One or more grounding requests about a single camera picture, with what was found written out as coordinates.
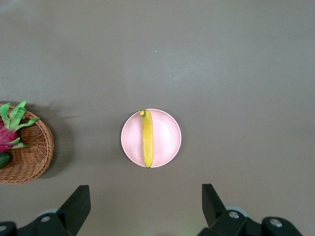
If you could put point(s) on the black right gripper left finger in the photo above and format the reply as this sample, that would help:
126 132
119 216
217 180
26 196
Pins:
73 206

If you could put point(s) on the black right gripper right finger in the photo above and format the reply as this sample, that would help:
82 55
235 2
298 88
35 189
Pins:
214 206

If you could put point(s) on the yellow banana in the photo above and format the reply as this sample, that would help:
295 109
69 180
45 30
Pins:
147 137

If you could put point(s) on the brown wicker basket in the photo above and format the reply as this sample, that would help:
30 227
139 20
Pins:
32 157

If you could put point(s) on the green avocado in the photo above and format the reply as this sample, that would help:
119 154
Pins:
3 160

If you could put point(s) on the pink round plate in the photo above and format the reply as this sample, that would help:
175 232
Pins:
165 137

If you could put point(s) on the pink dragon fruit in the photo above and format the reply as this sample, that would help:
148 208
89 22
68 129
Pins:
7 140

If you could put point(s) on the brown table cover mat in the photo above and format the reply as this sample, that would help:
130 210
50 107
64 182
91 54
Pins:
221 73

